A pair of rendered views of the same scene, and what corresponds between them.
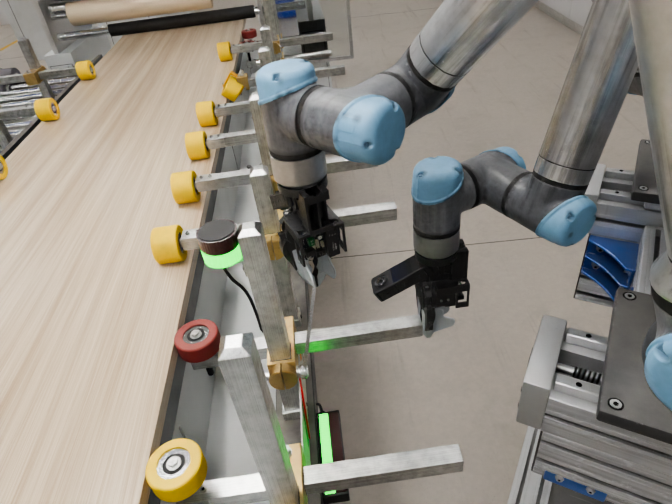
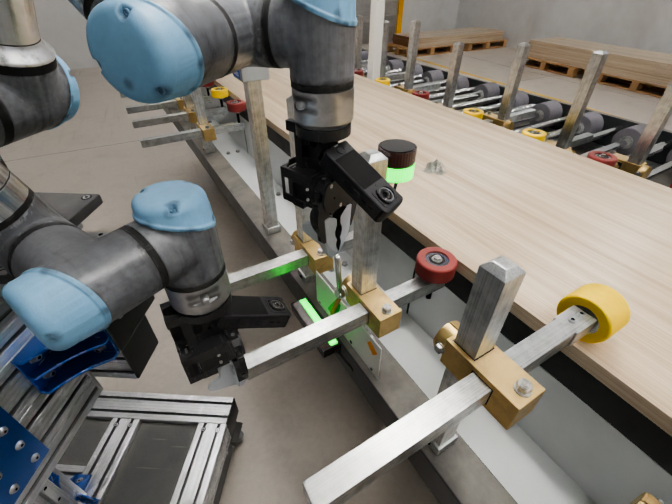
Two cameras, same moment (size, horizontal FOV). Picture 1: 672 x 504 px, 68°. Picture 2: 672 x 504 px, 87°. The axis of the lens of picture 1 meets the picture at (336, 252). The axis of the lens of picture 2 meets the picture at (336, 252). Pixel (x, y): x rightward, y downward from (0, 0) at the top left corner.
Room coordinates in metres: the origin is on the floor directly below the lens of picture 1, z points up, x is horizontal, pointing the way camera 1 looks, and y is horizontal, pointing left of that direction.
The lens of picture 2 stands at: (1.03, -0.18, 1.36)
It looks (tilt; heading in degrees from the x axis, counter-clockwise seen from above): 38 degrees down; 150
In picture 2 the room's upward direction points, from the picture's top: straight up
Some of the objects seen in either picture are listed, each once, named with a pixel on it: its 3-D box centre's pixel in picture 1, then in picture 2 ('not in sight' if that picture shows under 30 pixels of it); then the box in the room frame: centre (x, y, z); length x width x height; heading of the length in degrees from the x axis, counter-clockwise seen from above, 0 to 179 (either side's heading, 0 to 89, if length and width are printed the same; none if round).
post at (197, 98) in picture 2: not in sight; (198, 103); (-0.63, 0.10, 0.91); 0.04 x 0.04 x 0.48; 1
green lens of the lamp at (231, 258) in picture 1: (222, 250); (395, 167); (0.62, 0.17, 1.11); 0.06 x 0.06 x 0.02
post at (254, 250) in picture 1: (277, 338); (364, 272); (0.62, 0.12, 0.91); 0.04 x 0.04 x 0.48; 1
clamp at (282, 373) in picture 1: (281, 352); (370, 301); (0.64, 0.12, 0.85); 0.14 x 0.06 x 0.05; 1
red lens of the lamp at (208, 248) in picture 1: (218, 236); (396, 153); (0.62, 0.17, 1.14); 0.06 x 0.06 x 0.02
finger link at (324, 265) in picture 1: (326, 266); (317, 233); (0.63, 0.02, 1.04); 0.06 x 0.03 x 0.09; 21
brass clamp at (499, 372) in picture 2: (273, 232); (482, 368); (0.89, 0.13, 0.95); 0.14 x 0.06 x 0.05; 1
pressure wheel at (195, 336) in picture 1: (203, 353); (432, 277); (0.65, 0.27, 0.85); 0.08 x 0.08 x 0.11
